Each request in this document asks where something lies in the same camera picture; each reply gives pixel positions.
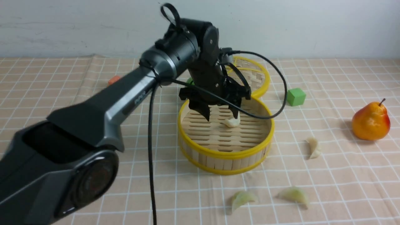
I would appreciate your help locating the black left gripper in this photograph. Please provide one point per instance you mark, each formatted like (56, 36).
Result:
(211, 82)

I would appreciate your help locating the white dumpling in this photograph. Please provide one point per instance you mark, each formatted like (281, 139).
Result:
(232, 121)
(314, 147)

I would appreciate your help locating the pale green dumpling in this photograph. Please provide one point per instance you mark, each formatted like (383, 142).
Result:
(241, 198)
(296, 195)

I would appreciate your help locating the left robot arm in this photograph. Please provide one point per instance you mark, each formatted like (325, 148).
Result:
(67, 161)

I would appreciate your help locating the bamboo steamer tray yellow rim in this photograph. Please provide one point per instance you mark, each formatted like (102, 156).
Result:
(214, 147)

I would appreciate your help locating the bamboo steamer lid yellow rim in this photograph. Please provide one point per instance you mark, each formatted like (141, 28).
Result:
(255, 74)

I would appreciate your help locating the toy watermelon ball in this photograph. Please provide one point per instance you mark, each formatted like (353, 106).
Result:
(190, 81)

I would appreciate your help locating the green cube block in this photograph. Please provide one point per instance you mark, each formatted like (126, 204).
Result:
(296, 97)

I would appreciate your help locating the orange cube block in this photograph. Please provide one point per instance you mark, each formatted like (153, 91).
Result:
(113, 80)

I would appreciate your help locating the beige checkered tablecloth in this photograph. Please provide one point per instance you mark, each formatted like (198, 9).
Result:
(353, 182)

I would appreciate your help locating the orange yellow pear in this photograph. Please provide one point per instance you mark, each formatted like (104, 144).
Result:
(371, 122)

